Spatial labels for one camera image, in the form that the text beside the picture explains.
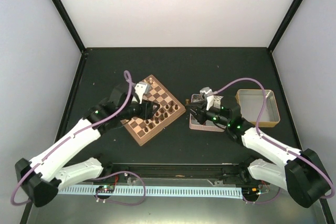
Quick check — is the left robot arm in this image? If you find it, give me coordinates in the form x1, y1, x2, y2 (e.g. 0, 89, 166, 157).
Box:
15, 82, 160, 207

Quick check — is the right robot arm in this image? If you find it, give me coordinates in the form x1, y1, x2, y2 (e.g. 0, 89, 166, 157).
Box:
187, 98, 331, 208

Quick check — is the wooden chess board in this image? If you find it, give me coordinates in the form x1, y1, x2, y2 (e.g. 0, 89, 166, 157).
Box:
121, 75, 186, 146

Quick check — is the pink metal tin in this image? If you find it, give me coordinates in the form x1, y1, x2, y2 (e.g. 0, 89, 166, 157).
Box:
189, 94, 226, 132

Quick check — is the gold metal tin lid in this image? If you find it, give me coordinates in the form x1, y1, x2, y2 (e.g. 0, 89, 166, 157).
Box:
236, 89, 280, 127

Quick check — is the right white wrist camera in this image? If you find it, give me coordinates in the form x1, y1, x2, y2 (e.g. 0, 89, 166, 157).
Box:
199, 87, 218, 111

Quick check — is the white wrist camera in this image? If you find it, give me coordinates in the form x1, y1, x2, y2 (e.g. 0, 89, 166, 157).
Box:
199, 87, 218, 111
132, 82, 151, 104

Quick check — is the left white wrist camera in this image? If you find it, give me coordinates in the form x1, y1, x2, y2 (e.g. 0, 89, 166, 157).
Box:
132, 82, 151, 104

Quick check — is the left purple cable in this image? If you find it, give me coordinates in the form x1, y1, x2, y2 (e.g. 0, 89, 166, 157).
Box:
10, 70, 133, 206

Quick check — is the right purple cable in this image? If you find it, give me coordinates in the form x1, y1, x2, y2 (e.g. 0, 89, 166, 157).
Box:
214, 78, 336, 205

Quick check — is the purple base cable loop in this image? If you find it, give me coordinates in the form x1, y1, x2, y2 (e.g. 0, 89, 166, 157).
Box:
94, 170, 146, 206

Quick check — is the light blue cable duct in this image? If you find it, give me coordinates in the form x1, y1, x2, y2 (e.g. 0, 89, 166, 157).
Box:
59, 185, 243, 199

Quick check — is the black frame post left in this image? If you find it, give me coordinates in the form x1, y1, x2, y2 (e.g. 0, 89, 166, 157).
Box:
51, 0, 86, 53

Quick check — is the black frame post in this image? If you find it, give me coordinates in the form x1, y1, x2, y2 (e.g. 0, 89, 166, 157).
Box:
268, 0, 303, 53
51, 0, 86, 53

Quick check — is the black frame post right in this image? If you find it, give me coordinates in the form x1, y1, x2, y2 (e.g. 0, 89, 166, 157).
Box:
268, 0, 303, 53

